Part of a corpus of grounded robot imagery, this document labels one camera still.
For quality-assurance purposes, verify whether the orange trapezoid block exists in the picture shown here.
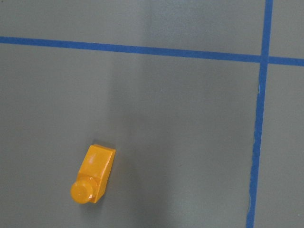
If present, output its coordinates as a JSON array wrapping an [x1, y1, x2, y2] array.
[[70, 144, 116, 204]]

